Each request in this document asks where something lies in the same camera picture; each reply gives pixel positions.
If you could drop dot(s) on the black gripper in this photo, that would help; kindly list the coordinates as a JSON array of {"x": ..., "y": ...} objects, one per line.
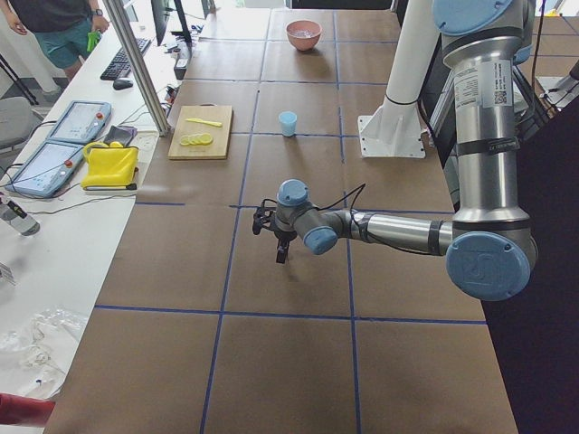
[{"x": 285, "y": 236}]

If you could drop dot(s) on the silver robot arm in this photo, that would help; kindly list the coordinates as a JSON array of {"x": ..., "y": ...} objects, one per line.
[{"x": 488, "y": 246}]

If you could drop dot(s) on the light blue cup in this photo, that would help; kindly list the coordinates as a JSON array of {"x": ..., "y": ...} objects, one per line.
[{"x": 288, "y": 123}]

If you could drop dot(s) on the pink bowl of ice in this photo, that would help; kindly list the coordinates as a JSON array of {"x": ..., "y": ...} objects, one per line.
[{"x": 303, "y": 35}]

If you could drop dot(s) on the bamboo cutting board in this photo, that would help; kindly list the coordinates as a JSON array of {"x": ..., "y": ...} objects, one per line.
[{"x": 218, "y": 149}]

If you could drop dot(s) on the yellow plastic knife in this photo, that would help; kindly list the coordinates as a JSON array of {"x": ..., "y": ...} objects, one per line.
[{"x": 205, "y": 122}]

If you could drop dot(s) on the yellow cloth bag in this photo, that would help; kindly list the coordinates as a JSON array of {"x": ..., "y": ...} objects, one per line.
[{"x": 110, "y": 166}]

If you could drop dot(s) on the purple grey wallet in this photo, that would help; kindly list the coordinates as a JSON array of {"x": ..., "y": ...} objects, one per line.
[{"x": 121, "y": 134}]

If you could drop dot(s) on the black power strip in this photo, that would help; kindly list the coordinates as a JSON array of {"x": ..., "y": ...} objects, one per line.
[{"x": 182, "y": 54}]

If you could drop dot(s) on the black computer mouse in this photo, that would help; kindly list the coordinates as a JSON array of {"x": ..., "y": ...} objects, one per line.
[{"x": 122, "y": 84}]

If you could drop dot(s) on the far teach pendant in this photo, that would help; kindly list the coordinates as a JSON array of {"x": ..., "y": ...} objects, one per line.
[{"x": 81, "y": 122}]

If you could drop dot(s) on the teach pendant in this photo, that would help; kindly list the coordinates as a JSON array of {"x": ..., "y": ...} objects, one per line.
[
  {"x": 47, "y": 169},
  {"x": 81, "y": 122}
]

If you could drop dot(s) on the black keyboard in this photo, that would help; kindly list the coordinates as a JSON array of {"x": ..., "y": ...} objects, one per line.
[{"x": 119, "y": 66}]

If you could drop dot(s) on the near teach pendant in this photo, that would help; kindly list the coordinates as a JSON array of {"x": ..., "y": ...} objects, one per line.
[{"x": 47, "y": 169}]

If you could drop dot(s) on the black monitor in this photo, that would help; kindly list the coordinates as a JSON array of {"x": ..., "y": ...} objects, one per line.
[{"x": 161, "y": 11}]

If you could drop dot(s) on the crumpled clear plastic bags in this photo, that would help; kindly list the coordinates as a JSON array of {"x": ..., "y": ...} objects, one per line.
[{"x": 35, "y": 359}]

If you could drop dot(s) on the clear water bottle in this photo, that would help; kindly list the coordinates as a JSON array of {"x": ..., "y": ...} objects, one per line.
[{"x": 15, "y": 216}]

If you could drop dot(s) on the green plastic tool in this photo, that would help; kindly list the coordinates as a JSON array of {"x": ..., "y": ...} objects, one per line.
[{"x": 93, "y": 39}]

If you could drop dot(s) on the person in teal shorts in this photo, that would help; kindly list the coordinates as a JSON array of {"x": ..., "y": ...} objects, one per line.
[{"x": 60, "y": 27}]

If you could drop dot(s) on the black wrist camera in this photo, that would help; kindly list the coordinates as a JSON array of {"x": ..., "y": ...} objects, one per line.
[{"x": 262, "y": 219}]

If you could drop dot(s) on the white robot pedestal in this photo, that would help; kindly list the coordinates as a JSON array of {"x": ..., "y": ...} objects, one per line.
[{"x": 395, "y": 130}]

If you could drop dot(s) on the aluminium frame post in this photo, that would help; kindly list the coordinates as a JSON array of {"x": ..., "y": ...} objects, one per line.
[{"x": 129, "y": 44}]

